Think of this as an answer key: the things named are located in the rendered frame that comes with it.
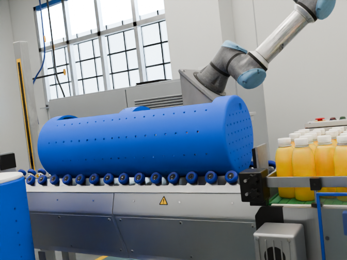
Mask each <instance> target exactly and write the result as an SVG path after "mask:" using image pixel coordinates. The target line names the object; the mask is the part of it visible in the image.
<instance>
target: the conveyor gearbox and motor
mask: <svg viewBox="0 0 347 260"><path fill-rule="evenodd" d="M253 239H254V249H255V259H256V260H307V256H306V246H305V235H304V226H303V225H302V224H295V223H270V222H266V223H264V224H263V225H262V226H261V227H260V228H259V229H258V230H257V231H256V232H255V233H254V234H253Z"/></svg>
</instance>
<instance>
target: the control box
mask: <svg viewBox="0 0 347 260"><path fill-rule="evenodd" d="M304 125H305V129H309V131H313V130H314V129H321V128H323V129H325V132H326V131H329V129H332V128H333V127H338V126H343V127H344V131H346V129H347V118H346V119H335V120H330V119H329V120H323V121H317V120H316V121H309V122H306V123H305V124H304Z"/></svg>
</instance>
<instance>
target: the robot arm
mask: <svg viewBox="0 0 347 260"><path fill-rule="evenodd" d="M293 1H294V2H295V5H294V10H293V11H292V13H291V14H290V15H289V16H288V17H287V18H286V19H285V20H284V21H283V22H282V23H281V24H280V25H279V26H278V27H277V28H276V29H275V30H274V31H273V32H272V33H271V34H270V35H269V36H268V37H267V38H266V39H265V40H264V41H263V42H262V43H261V45H260V46H259V47H258V48H257V49H256V50H255V51H249V52H248V53H247V50H246V49H245V48H243V47H241V46H239V45H238V44H236V43H234V42H232V41H230V40H226V41H225V42H224V43H223V44H222V45H221V46H220V48H219V50H218V51H217V53H216V54H215V56H214V57H213V59H212V60H211V62H210V63H209V64H208V65H207V66H206V67H204V68H203V69H202V70H201V71H199V72H198V74H197V77H198V78H199V79H200V81H201V82H203V83H204V84H205V85H206V86H208V87H209V88H211V89H212V90H214V91H216V92H219V93H223V91H224V90H225V87H226V84H227V81H228V78H229V77H230V76H232V77H233V78H234V79H235V80H236V81H237V82H238V84H239V85H241V86H242V87H243V88H245V89H253V88H256V87H258V86H259V85H261V84H262V83H263V82H264V80H265V78H266V71H267V70H268V68H269V63H270V62H271V61H272V60H273V59H274V58H275V57H276V56H277V55H278V54H279V53H280V52H281V51H282V50H283V49H284V48H285V47H286V46H287V45H288V44H289V43H290V42H291V41H292V40H293V39H294V38H295V37H296V36H297V35H298V34H299V33H300V32H301V31H302V30H303V28H304V27H305V26H306V25H307V24H309V23H314V22H315V21H316V20H317V19H319V20H323V19H326V18H327V17H328V16H329V15H330V14H331V13H332V11H333V9H334V7H335V4H336V0H293Z"/></svg>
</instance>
